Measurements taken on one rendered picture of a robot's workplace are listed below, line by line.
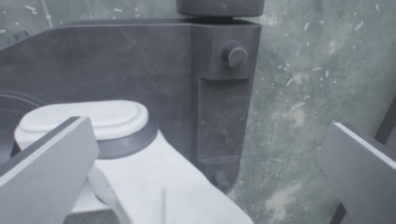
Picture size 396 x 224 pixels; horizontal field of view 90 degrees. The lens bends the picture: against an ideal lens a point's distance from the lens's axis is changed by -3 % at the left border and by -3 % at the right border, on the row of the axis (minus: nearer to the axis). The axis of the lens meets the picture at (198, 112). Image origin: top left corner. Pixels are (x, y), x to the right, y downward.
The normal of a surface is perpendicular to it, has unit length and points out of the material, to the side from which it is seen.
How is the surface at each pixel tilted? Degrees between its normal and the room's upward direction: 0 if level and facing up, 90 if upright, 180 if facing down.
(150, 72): 0
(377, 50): 0
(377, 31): 0
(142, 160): 90
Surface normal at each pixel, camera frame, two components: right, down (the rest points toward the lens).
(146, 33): 0.18, 0.49
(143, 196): 0.02, -0.87
